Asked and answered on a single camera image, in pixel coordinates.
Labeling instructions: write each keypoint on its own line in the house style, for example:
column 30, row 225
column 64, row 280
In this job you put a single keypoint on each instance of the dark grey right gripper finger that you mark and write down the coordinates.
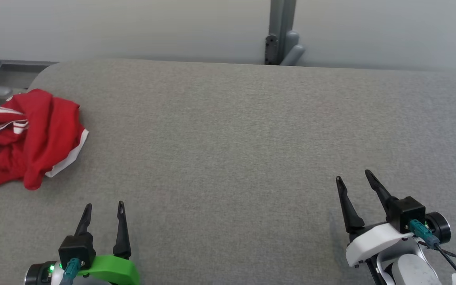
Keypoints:
column 379, row 192
column 348, row 209

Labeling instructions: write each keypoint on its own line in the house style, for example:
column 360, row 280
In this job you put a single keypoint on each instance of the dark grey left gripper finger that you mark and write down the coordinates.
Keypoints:
column 84, row 221
column 122, row 237

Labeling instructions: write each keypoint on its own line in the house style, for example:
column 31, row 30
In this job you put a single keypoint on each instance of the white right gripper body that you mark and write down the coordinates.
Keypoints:
column 370, row 241

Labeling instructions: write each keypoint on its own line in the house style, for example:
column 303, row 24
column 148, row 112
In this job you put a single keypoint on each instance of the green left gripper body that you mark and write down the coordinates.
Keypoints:
column 117, row 269

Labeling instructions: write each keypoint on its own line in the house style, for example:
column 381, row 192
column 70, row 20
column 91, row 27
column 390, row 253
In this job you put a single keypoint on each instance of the red shorts with white waistband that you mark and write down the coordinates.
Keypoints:
column 50, row 126

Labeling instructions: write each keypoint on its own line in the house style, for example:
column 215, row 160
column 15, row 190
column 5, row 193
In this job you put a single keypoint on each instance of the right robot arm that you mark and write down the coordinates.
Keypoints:
column 410, row 269

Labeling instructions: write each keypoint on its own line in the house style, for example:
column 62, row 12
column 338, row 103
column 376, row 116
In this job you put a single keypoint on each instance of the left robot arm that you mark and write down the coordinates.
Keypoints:
column 38, row 275

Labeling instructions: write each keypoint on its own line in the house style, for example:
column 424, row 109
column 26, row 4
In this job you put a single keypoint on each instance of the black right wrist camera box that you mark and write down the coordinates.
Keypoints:
column 406, row 209

